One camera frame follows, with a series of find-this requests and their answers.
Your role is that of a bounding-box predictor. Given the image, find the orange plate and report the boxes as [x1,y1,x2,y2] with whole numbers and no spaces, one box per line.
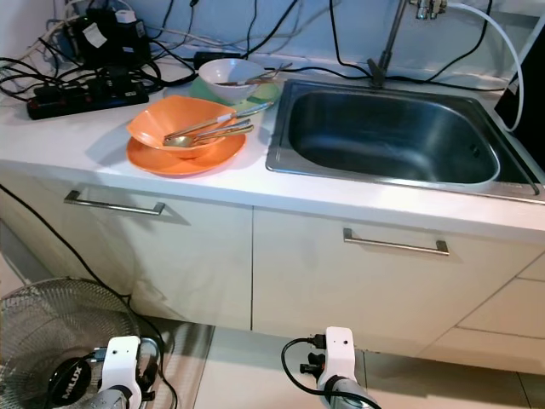
[125,132,246,179]

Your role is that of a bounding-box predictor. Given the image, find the long black power cable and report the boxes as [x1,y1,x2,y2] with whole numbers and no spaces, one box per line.
[0,181,135,301]

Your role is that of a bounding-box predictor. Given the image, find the white bowl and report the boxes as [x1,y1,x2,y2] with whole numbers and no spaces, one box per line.
[198,58,265,105]

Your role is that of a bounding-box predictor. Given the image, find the metal cabinet bar handle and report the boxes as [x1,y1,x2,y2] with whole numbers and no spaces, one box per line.
[342,228,450,257]
[63,190,166,216]

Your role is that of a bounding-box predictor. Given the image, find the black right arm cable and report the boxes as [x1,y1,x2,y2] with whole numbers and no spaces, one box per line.
[281,337,333,397]

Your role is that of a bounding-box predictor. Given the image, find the small flat black adapter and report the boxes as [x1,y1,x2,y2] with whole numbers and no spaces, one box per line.
[192,51,235,69]

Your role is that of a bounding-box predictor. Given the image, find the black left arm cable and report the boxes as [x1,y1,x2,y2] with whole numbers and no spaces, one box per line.
[136,337,180,409]

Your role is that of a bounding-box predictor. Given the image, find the black power strip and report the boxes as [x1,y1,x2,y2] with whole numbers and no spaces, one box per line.
[26,77,150,121]

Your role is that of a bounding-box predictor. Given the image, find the black power adapter box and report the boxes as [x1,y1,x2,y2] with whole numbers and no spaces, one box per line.
[61,7,146,71]

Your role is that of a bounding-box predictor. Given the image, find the white cabinet drawer front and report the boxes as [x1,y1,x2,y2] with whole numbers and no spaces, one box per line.
[251,207,545,354]

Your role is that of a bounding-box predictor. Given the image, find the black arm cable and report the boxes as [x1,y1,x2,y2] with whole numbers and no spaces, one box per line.
[281,337,333,397]
[136,337,180,409]

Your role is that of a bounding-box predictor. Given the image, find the grey floor fan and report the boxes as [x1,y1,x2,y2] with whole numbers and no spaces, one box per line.
[0,278,163,409]

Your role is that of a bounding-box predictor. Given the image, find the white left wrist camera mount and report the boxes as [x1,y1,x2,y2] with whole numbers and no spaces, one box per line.
[98,335,144,395]

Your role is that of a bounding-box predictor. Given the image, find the black appliance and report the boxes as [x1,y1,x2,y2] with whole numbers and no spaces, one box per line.
[496,17,545,158]

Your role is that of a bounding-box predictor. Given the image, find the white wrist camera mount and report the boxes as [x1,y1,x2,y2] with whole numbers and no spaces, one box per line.
[98,335,144,395]
[319,326,359,389]

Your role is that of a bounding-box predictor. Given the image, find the thin black wall cable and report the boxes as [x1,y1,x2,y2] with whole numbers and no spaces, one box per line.
[329,0,371,76]

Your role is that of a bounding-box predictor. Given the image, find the white cabinet door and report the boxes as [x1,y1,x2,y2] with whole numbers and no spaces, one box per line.
[0,175,255,333]

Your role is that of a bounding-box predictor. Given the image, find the grey metal faucet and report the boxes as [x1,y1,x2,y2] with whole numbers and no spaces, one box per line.
[366,0,410,86]

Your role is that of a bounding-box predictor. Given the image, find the green plate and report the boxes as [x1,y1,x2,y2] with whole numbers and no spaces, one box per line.
[189,75,282,112]

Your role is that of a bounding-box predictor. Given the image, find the orange bowl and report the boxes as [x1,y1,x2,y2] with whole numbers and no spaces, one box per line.
[126,95,235,160]

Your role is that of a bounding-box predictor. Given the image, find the stainless steel sink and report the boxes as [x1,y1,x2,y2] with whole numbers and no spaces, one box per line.
[266,78,544,195]

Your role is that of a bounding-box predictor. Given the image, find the white water hose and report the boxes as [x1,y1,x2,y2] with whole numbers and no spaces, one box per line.
[443,0,525,133]

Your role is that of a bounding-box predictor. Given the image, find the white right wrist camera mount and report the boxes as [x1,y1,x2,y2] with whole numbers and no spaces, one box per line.
[319,326,359,389]

